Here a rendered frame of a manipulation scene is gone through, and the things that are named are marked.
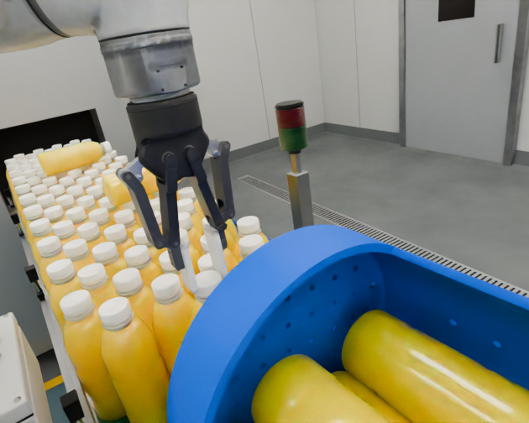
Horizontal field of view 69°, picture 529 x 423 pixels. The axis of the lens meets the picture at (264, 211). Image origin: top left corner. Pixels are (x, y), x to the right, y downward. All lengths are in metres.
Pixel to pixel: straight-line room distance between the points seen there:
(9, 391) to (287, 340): 0.30
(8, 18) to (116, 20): 0.10
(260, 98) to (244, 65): 0.45
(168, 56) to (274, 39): 4.83
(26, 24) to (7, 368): 0.37
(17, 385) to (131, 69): 0.35
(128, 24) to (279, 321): 0.30
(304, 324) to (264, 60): 4.81
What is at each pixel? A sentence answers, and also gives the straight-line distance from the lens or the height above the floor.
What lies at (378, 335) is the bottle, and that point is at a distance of 0.38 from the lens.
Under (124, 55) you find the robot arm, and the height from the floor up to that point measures 1.40.
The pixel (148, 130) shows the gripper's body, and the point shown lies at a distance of 0.41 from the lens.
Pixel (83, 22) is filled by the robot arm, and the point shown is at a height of 1.43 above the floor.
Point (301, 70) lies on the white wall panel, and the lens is 5.45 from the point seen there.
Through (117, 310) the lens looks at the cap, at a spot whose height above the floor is 1.11.
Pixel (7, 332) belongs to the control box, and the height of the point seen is 1.10.
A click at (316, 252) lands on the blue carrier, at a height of 1.23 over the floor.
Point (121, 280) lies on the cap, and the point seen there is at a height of 1.11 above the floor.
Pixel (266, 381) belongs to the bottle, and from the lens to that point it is 0.33.
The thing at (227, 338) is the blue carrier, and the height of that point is 1.20.
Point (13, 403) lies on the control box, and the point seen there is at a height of 1.10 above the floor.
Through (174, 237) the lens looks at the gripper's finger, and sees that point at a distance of 0.46.
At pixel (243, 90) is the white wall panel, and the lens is 4.97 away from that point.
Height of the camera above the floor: 1.40
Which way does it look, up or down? 24 degrees down
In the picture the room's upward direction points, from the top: 9 degrees counter-clockwise
